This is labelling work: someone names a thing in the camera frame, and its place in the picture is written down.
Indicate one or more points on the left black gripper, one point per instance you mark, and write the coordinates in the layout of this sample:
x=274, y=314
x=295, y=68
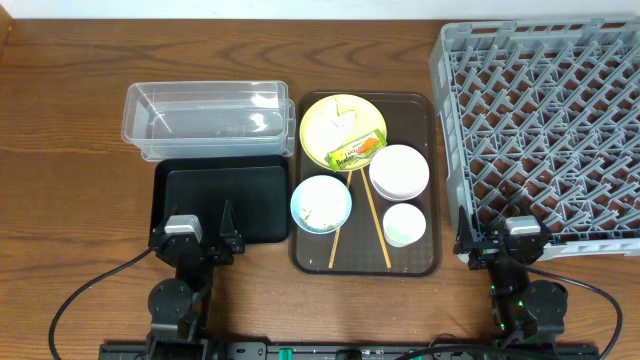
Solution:
x=201, y=248

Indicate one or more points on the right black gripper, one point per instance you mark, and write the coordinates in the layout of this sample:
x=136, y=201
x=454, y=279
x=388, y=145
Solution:
x=493, y=249

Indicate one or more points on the cream white cup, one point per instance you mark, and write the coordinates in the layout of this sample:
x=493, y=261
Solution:
x=403, y=224

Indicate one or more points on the pink bowl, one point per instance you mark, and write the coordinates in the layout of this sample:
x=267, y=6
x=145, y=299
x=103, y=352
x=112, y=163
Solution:
x=399, y=172

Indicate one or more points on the light blue bowl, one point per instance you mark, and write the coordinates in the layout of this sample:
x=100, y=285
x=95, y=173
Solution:
x=319, y=183

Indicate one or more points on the wooden chopstick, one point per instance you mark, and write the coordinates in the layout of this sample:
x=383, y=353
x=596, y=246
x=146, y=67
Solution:
x=338, y=231
x=375, y=217

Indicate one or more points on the green snack wrapper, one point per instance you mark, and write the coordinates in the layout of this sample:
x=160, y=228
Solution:
x=357, y=152

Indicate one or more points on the yellow plate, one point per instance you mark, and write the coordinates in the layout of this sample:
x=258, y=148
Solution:
x=317, y=139

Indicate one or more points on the rice food waste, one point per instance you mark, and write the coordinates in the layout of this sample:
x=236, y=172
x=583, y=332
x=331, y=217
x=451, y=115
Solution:
x=322, y=212

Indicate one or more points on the white tissue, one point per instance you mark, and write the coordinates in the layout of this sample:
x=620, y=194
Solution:
x=342, y=123

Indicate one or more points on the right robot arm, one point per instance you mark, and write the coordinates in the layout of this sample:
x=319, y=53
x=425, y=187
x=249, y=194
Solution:
x=529, y=313

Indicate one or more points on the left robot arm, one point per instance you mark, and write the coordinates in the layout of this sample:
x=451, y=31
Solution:
x=179, y=305

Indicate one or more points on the black waste tray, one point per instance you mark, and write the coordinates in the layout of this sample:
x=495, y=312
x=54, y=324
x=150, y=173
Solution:
x=257, y=188

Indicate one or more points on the grey dishwasher rack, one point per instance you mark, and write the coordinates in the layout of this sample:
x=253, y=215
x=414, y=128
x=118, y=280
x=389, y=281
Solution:
x=543, y=115

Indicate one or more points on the brown serving tray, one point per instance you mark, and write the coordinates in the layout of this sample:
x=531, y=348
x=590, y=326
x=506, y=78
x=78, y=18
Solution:
x=410, y=121

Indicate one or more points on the clear plastic bin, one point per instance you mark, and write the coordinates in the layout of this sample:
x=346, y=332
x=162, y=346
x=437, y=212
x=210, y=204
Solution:
x=207, y=119

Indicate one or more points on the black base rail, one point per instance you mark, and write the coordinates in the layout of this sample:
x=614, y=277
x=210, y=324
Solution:
x=262, y=351

